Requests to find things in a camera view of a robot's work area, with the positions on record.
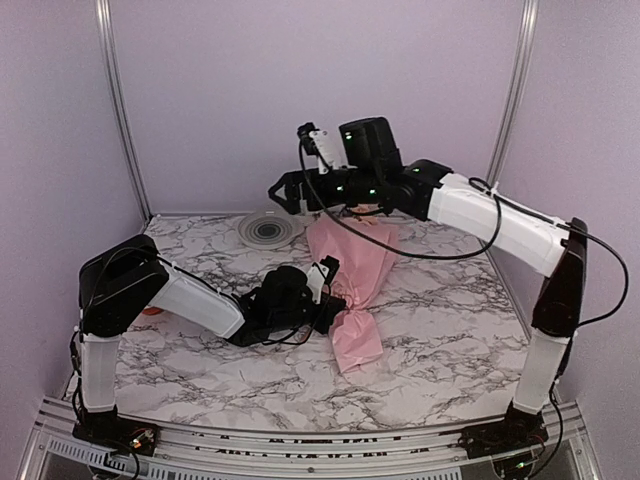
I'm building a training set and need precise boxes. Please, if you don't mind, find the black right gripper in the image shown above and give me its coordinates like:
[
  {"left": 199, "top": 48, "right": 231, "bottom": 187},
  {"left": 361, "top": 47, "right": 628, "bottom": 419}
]
[{"left": 270, "top": 164, "right": 381, "bottom": 214}]

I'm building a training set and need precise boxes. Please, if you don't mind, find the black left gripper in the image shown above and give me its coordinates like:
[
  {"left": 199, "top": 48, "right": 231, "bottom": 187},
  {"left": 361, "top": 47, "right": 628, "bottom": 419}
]
[{"left": 271, "top": 292, "right": 346, "bottom": 334}]

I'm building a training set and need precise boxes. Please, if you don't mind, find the pink wrapping paper sheet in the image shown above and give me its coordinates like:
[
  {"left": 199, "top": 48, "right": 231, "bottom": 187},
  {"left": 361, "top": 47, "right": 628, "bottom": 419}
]
[{"left": 306, "top": 215, "right": 397, "bottom": 373}]

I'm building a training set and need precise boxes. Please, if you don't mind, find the beige raffia ribbon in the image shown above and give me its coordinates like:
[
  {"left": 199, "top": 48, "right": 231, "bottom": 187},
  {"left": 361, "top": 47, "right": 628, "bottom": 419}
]
[{"left": 293, "top": 329, "right": 313, "bottom": 345}]

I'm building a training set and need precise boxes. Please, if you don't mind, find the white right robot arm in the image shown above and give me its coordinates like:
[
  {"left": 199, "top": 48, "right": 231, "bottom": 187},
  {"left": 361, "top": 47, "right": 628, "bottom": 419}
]
[{"left": 268, "top": 117, "right": 587, "bottom": 448}]

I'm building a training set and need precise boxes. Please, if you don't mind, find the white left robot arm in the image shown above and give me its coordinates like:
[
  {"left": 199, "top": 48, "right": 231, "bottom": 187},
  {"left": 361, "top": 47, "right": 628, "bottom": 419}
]
[{"left": 78, "top": 234, "right": 346, "bottom": 445}]

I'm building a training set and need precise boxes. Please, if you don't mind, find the striped grey ceramic plate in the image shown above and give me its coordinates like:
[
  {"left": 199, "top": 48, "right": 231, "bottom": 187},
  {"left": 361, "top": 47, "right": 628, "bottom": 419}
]
[{"left": 236, "top": 211, "right": 304, "bottom": 250}]

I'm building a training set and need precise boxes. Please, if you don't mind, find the white bowl with red outside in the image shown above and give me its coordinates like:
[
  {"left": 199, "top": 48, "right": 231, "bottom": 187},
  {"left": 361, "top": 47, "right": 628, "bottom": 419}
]
[{"left": 142, "top": 307, "right": 163, "bottom": 316}]

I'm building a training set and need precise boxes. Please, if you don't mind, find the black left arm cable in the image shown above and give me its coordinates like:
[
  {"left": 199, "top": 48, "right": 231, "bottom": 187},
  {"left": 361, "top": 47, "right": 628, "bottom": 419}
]
[{"left": 249, "top": 284, "right": 341, "bottom": 346}]

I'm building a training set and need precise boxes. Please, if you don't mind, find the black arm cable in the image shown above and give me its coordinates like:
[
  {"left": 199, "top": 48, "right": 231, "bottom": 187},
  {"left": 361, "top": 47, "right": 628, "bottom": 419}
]
[
  {"left": 249, "top": 284, "right": 341, "bottom": 346},
  {"left": 298, "top": 134, "right": 630, "bottom": 326}
]

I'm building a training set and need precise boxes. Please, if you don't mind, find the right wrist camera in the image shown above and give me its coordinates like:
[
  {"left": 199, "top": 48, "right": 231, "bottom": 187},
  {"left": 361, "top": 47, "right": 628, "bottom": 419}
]
[{"left": 297, "top": 122, "right": 346, "bottom": 175}]

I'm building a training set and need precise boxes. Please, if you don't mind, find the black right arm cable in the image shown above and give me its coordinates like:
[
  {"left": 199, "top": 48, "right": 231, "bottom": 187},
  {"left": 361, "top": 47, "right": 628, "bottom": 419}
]
[{"left": 298, "top": 134, "right": 630, "bottom": 326}]

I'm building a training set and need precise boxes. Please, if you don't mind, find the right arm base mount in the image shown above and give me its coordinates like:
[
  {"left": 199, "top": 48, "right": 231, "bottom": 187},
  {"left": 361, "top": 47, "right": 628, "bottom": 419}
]
[{"left": 457, "top": 403, "right": 549, "bottom": 459}]

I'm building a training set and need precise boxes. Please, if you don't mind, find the left aluminium frame post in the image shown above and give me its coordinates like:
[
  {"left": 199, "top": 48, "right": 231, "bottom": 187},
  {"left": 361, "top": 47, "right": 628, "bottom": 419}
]
[{"left": 94, "top": 0, "right": 152, "bottom": 221}]

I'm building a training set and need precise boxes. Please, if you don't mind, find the aluminium frame post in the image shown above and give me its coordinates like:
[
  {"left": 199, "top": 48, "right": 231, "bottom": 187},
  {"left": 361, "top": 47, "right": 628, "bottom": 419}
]
[
  {"left": 94, "top": 0, "right": 152, "bottom": 221},
  {"left": 486, "top": 0, "right": 539, "bottom": 185}
]

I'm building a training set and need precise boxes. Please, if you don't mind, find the right aluminium frame post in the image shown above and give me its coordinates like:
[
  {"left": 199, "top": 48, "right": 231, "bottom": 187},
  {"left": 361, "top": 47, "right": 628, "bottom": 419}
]
[{"left": 486, "top": 0, "right": 539, "bottom": 185}]

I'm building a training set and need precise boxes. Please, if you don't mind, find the aluminium front rail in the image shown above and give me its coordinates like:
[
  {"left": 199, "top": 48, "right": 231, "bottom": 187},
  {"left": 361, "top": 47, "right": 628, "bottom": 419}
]
[{"left": 17, "top": 398, "right": 602, "bottom": 479}]

